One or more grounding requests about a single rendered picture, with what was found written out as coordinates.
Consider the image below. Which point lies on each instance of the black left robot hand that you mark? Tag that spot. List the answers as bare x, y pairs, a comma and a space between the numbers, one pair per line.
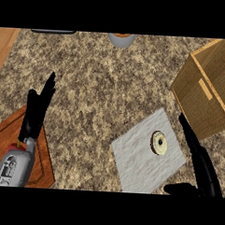
36, 110

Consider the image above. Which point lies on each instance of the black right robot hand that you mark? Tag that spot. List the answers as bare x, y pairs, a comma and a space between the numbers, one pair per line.
202, 165

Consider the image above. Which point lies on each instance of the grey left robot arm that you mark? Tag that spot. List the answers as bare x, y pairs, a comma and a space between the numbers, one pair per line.
14, 168

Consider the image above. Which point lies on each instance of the cream frosted cupcake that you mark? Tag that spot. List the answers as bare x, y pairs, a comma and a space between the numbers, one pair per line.
159, 143

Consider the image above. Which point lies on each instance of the pale grey placemat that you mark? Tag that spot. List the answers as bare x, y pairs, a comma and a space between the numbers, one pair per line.
148, 153

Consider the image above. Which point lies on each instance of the tan wicker basket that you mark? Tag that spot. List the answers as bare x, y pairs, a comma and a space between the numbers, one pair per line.
209, 88

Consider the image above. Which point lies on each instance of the red apple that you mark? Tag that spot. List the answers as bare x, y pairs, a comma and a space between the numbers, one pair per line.
13, 147

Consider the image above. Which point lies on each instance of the brown wooden cutting board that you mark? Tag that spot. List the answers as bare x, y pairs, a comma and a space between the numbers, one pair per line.
40, 163

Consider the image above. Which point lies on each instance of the pale wooden panel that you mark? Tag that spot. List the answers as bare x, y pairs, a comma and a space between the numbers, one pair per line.
4, 46

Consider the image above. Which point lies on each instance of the dark flat appliance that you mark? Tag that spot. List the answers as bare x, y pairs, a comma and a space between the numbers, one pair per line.
53, 31

